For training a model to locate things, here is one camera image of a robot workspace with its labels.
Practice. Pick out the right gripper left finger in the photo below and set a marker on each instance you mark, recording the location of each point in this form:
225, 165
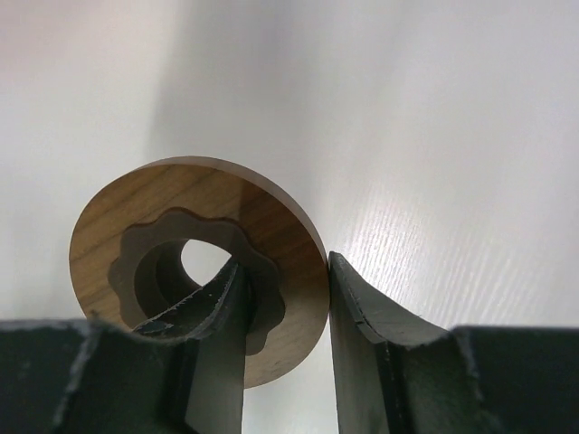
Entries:
180, 372

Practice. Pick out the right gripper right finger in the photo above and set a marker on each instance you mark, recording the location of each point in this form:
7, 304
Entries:
398, 373

